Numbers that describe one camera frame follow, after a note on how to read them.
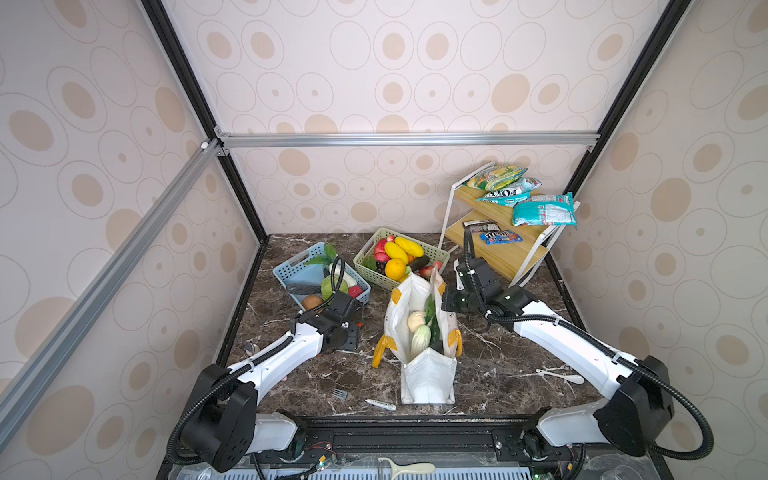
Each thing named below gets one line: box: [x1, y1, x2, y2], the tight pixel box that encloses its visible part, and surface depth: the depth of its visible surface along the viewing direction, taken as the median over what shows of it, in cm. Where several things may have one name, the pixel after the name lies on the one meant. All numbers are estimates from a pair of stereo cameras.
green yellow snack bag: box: [467, 165, 529, 191], surface depth 83 cm
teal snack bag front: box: [512, 192, 577, 226], surface depth 78 cm
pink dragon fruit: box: [374, 238, 391, 263], surface depth 111 cm
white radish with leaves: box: [411, 294, 436, 360], surface depth 87 cm
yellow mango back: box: [395, 236, 425, 257], surface depth 108 cm
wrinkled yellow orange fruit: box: [385, 258, 407, 282], surface depth 99 cm
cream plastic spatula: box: [378, 457, 436, 480], surface depth 72 cm
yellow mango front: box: [385, 242, 409, 264], surface depth 108 cm
